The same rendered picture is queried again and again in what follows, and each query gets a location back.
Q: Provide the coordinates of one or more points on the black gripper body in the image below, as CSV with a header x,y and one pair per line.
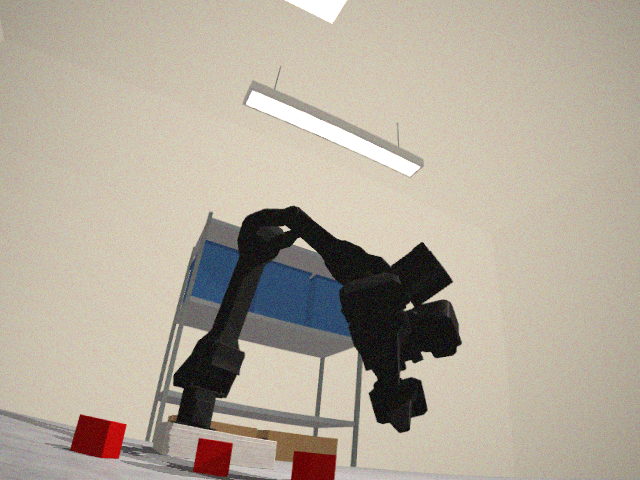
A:
x,y
374,296

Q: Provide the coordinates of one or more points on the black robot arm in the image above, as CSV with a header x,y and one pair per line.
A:
x,y
209,372

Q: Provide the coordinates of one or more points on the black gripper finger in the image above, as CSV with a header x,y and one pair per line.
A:
x,y
396,405
378,340

